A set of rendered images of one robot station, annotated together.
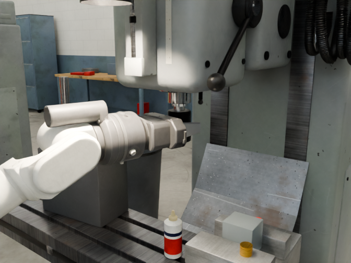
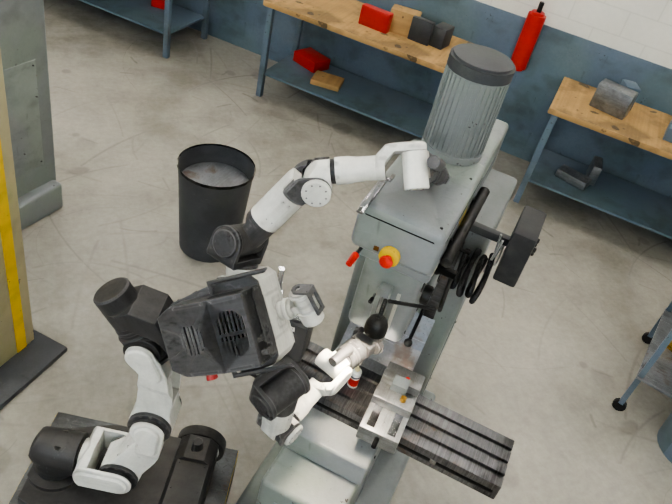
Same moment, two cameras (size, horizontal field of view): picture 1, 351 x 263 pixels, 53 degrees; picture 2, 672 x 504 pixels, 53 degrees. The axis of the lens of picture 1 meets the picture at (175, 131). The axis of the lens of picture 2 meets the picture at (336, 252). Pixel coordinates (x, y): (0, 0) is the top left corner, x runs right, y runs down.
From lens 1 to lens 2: 194 cm
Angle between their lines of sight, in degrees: 31
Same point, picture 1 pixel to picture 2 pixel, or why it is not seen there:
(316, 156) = (440, 318)
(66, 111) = (341, 359)
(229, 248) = (394, 397)
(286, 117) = not seen: hidden behind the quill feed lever
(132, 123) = (362, 352)
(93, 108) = (349, 353)
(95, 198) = (299, 348)
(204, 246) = (383, 396)
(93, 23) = not seen: outside the picture
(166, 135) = (373, 350)
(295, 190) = (423, 336)
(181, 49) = (395, 328)
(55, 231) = not seen: hidden behind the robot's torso
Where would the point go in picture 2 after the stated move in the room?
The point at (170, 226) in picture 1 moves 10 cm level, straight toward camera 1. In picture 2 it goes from (356, 375) to (363, 396)
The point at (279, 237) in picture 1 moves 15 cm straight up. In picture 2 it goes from (416, 387) to (428, 361)
